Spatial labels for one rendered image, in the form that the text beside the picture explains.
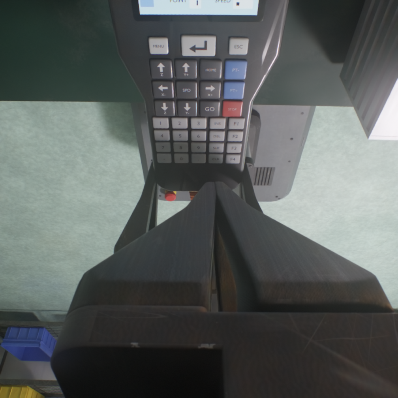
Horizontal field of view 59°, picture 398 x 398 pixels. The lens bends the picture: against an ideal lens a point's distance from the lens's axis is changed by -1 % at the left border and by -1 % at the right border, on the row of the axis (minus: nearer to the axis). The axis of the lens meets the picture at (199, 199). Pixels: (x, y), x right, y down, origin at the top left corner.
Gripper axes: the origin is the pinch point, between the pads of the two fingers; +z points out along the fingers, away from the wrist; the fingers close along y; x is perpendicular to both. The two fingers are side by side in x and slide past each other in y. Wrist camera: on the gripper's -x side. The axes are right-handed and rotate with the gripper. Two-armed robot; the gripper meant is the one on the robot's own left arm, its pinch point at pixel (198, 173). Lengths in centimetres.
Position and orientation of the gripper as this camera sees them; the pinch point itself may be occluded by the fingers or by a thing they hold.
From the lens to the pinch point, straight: 27.6
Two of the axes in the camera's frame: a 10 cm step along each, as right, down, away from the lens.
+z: 0.1, -9.9, 1.7
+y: -10.0, -0.1, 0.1
